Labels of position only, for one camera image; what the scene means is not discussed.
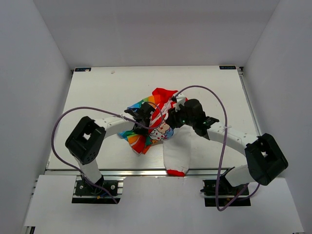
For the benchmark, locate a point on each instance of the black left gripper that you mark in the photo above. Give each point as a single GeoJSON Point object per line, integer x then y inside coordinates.
{"type": "Point", "coordinates": [143, 132]}

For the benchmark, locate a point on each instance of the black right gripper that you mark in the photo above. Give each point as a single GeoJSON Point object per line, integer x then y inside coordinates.
{"type": "Point", "coordinates": [172, 120]}

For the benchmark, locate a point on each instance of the colourful cartoon children's jacket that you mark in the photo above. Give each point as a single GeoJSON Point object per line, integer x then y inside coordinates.
{"type": "Point", "coordinates": [160, 130]}

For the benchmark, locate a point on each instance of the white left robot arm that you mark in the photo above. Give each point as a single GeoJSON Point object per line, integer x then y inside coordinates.
{"type": "Point", "coordinates": [85, 141]}

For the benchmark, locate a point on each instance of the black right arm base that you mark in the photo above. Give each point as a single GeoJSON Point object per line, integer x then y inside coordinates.
{"type": "Point", "coordinates": [224, 188]}

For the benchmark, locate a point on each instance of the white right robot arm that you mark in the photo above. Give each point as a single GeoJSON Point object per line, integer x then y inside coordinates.
{"type": "Point", "coordinates": [265, 160]}

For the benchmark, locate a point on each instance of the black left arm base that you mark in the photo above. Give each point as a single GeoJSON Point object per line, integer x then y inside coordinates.
{"type": "Point", "coordinates": [100, 189]}

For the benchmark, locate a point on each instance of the blue label right corner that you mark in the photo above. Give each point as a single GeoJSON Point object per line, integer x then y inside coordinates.
{"type": "Point", "coordinates": [227, 67]}

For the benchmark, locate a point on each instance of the blue label corner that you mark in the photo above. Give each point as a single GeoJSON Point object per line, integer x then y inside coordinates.
{"type": "Point", "coordinates": [227, 67]}
{"type": "Point", "coordinates": [82, 69]}

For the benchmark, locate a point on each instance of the blue label left corner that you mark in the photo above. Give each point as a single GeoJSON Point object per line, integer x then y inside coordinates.
{"type": "Point", "coordinates": [82, 69]}

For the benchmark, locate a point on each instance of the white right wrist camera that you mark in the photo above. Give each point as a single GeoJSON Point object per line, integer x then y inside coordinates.
{"type": "Point", "coordinates": [179, 101]}

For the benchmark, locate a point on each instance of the aluminium right side rail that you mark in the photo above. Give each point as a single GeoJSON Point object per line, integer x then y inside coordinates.
{"type": "Point", "coordinates": [247, 122]}

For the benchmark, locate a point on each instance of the aluminium table edge rail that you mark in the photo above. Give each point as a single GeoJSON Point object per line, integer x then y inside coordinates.
{"type": "Point", "coordinates": [132, 172]}

